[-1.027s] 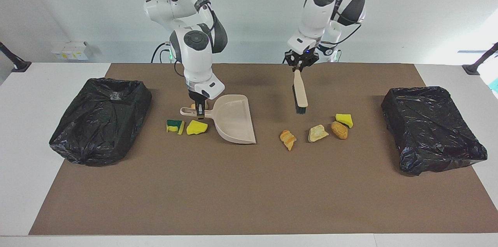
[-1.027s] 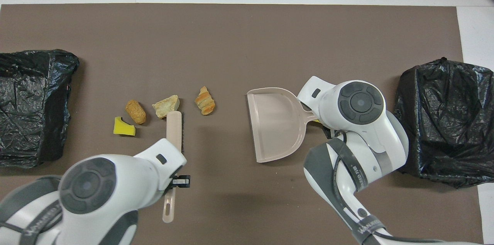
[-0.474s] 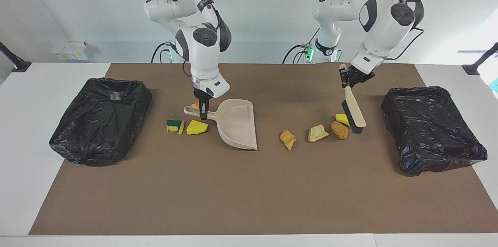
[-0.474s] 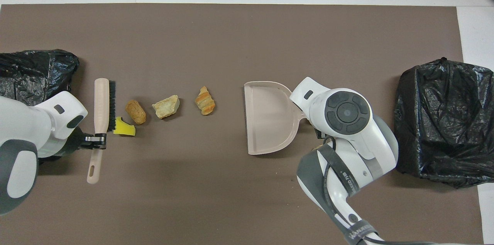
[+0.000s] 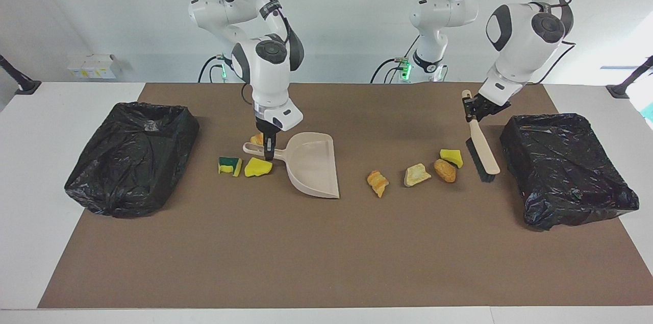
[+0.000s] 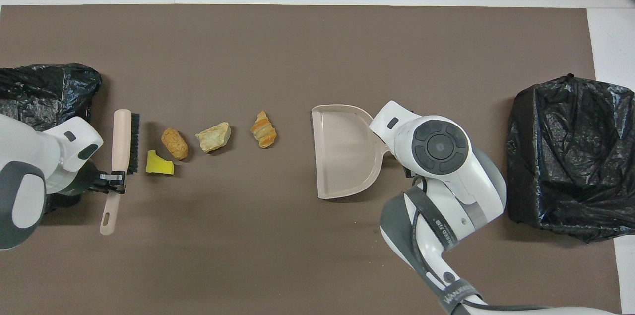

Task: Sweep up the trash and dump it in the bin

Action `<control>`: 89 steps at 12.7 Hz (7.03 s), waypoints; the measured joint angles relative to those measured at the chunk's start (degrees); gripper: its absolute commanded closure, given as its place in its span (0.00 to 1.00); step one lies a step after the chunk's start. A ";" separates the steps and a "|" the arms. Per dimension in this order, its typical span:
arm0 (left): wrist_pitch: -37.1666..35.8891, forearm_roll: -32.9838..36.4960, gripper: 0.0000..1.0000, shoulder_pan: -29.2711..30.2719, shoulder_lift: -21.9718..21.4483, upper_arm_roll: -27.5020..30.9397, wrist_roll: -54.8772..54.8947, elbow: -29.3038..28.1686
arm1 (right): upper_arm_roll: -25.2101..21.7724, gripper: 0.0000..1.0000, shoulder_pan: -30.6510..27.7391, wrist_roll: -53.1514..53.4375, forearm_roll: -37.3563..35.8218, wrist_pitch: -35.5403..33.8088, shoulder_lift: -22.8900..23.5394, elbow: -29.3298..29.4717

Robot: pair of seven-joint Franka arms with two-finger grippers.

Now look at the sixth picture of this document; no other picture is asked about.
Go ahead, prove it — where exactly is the pale sandwich piece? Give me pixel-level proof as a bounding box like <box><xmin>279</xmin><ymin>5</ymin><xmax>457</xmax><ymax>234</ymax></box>
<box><xmin>250</xmin><ymin>111</ymin><xmax>277</xmax><ymax>149</ymax></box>

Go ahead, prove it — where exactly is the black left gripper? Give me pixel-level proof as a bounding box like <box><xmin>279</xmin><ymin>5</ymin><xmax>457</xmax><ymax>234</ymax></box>
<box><xmin>64</xmin><ymin>161</ymin><xmax>126</xmax><ymax>196</ymax></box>

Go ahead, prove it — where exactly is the beige plastic dustpan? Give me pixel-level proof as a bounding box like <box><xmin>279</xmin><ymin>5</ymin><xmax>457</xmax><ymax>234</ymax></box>
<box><xmin>311</xmin><ymin>104</ymin><xmax>393</xmax><ymax>200</ymax></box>

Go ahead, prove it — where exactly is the pale bread chunk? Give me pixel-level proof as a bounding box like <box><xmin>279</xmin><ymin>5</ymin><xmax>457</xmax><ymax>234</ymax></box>
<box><xmin>195</xmin><ymin>122</ymin><xmax>232</xmax><ymax>153</ymax></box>

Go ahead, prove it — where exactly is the small yellow sponge piece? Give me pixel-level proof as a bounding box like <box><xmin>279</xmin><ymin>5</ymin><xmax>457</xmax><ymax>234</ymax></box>
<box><xmin>145</xmin><ymin>150</ymin><xmax>175</xmax><ymax>175</ymax></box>

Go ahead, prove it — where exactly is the brown bread roll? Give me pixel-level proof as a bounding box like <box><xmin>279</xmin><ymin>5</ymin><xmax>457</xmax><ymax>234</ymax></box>
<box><xmin>161</xmin><ymin>128</ymin><xmax>189</xmax><ymax>161</ymax></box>

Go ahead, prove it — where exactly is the bin with black trash bag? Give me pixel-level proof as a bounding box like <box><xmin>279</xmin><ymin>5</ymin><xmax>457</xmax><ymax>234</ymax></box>
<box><xmin>506</xmin><ymin>73</ymin><xmax>635</xmax><ymax>244</ymax></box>
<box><xmin>0</xmin><ymin>63</ymin><xmax>103</xmax><ymax>214</ymax></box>

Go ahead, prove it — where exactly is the beige brush with black bristles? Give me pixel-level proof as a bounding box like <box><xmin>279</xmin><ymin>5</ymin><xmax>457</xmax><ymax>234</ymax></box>
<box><xmin>99</xmin><ymin>109</ymin><xmax>141</xmax><ymax>236</ymax></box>

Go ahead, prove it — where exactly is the brown table mat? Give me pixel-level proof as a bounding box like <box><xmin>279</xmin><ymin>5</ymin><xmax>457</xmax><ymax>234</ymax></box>
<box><xmin>0</xmin><ymin>5</ymin><xmax>622</xmax><ymax>315</ymax></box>

